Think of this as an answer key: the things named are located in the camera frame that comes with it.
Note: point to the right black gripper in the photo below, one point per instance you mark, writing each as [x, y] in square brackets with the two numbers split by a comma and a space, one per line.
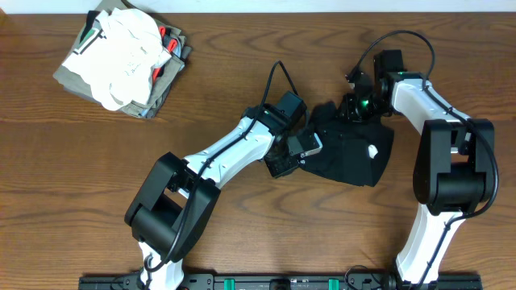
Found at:
[347, 103]

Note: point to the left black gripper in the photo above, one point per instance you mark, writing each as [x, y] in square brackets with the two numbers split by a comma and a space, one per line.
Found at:
[279, 171]

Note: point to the black t-shirt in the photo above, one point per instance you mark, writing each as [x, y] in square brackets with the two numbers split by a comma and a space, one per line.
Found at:
[354, 153]

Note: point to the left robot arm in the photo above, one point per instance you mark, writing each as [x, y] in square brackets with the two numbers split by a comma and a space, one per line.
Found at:
[172, 207]

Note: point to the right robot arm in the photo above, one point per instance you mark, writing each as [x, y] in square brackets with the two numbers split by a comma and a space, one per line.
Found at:
[455, 173]

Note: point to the red and grey folded garment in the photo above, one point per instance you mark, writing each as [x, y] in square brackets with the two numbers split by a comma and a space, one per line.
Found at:
[163, 77]

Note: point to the white folded garment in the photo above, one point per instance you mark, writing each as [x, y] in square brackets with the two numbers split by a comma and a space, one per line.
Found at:
[118, 56]

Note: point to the olive folded garment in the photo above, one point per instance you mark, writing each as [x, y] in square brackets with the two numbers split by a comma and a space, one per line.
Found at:
[74, 84]

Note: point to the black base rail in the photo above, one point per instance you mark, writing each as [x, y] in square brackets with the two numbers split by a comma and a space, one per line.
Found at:
[354, 280]

